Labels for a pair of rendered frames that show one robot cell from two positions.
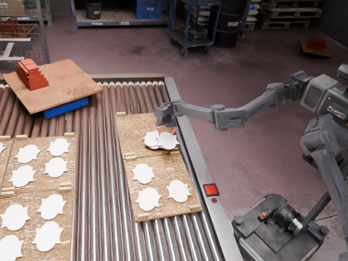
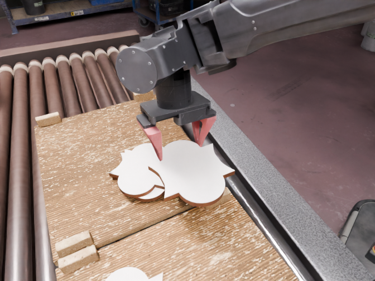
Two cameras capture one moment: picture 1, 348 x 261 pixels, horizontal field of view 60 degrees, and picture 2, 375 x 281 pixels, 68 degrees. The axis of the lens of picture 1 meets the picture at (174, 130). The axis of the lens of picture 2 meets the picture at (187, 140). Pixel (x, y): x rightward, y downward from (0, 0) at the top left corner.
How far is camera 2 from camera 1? 1.28 m
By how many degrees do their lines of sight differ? 5
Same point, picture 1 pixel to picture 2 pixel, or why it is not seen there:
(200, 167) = (299, 220)
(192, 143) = (245, 154)
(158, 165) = (177, 256)
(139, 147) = (105, 204)
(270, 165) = (322, 151)
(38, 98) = not seen: outside the picture
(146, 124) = (117, 131)
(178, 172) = (253, 267)
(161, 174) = not seen: outside the picture
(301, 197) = not seen: outside the picture
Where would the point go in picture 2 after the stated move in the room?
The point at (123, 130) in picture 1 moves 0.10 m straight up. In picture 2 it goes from (56, 161) to (41, 128)
